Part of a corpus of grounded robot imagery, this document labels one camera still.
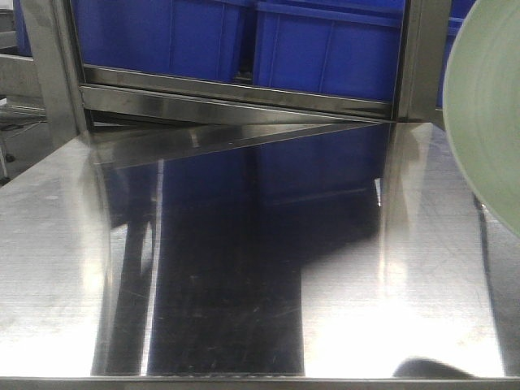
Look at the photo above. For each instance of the blue plastic bin left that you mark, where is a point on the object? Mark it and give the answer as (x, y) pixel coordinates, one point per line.
(198, 39)

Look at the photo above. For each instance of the blue plastic bin right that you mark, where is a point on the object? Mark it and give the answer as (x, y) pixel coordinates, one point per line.
(341, 48)

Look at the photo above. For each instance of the stainless steel shelf rack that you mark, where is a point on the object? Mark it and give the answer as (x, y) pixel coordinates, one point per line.
(73, 92)

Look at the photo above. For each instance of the blue plastic bin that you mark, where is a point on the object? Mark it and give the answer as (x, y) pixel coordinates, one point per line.
(341, 48)
(198, 39)

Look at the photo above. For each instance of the green round plate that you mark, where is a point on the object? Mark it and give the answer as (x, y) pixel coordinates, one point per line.
(481, 106)

